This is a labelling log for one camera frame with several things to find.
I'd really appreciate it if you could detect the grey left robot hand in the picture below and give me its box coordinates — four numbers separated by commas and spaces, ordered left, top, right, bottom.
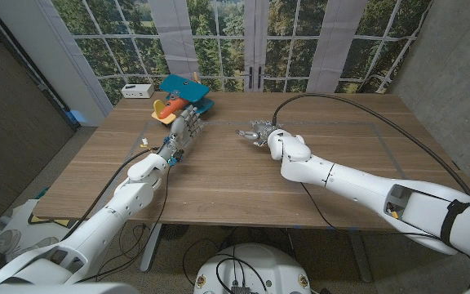
157, 105, 204, 167

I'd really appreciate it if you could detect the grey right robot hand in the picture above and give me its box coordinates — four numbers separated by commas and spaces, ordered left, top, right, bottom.
235, 118, 280, 148

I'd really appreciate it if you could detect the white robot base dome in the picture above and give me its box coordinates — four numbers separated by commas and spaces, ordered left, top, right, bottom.
193, 243, 313, 294

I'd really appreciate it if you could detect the white power strip box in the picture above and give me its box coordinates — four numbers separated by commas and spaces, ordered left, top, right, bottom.
120, 83, 156, 100

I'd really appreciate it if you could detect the printed window forest backdrop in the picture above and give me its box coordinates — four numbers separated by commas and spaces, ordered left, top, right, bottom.
50, 0, 434, 106

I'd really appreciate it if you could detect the grey metal table leg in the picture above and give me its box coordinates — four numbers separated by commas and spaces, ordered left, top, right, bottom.
140, 222, 163, 273
348, 230, 375, 284

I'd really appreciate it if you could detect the white floor sheet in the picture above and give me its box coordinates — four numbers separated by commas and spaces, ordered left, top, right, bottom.
0, 198, 86, 263

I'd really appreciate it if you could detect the grey sneaker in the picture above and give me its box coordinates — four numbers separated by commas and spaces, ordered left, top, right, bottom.
0, 228, 22, 251
9, 235, 57, 263

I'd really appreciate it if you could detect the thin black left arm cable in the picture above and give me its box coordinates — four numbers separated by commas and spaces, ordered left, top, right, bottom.
75, 165, 171, 283

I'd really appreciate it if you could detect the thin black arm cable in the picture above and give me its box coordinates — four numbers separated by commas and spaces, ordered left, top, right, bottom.
75, 165, 171, 283
299, 181, 470, 289

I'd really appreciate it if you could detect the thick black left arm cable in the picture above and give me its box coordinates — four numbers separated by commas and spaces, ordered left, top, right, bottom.
60, 147, 159, 243

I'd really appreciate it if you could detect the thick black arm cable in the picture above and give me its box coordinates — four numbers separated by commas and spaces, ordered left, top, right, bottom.
272, 92, 470, 203
60, 147, 159, 243

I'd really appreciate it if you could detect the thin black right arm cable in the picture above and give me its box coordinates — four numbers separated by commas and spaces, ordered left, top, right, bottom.
299, 181, 470, 289

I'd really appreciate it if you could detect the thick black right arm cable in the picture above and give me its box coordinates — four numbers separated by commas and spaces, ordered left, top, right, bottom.
272, 92, 470, 203

